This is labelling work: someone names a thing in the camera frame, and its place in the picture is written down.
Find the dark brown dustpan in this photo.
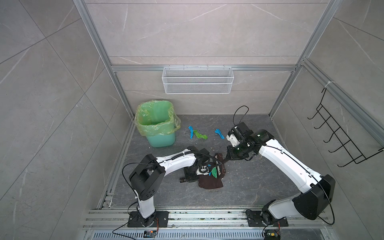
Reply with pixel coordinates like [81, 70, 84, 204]
[180, 161, 224, 190]

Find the brown cartoon face brush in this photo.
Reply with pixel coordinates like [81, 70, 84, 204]
[215, 153, 227, 179]

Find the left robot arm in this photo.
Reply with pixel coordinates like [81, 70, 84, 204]
[128, 146, 217, 221]

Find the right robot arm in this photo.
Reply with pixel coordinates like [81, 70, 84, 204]
[226, 122, 336, 225]

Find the dark green paper scrap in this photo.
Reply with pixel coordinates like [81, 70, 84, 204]
[210, 167, 218, 179]

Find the blue paper scrap far middle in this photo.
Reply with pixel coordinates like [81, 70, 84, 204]
[215, 129, 225, 139]

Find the blue paper scrap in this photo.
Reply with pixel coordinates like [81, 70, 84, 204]
[188, 126, 194, 139]
[215, 129, 225, 139]

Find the lime green paper scrap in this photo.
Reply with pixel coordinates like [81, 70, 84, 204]
[193, 130, 208, 140]

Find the blue paper scrap far left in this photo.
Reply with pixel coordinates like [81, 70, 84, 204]
[188, 126, 194, 139]

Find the green plastic trash bin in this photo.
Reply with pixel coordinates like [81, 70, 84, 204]
[136, 100, 177, 148]

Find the yellow-green bin liner bag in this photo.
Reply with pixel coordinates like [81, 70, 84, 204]
[134, 99, 181, 138]

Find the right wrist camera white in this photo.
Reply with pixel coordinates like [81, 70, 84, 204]
[226, 127, 241, 147]

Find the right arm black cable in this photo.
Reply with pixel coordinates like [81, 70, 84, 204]
[232, 105, 250, 125]

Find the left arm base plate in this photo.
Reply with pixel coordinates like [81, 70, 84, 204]
[127, 211, 169, 228]

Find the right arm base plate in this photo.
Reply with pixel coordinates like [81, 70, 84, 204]
[245, 209, 289, 227]

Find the white wire mesh basket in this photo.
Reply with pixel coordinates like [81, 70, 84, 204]
[162, 67, 234, 95]

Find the aluminium rail front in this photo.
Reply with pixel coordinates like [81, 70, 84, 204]
[80, 208, 334, 232]

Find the black wire hook rack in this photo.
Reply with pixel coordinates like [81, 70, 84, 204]
[307, 88, 384, 168]

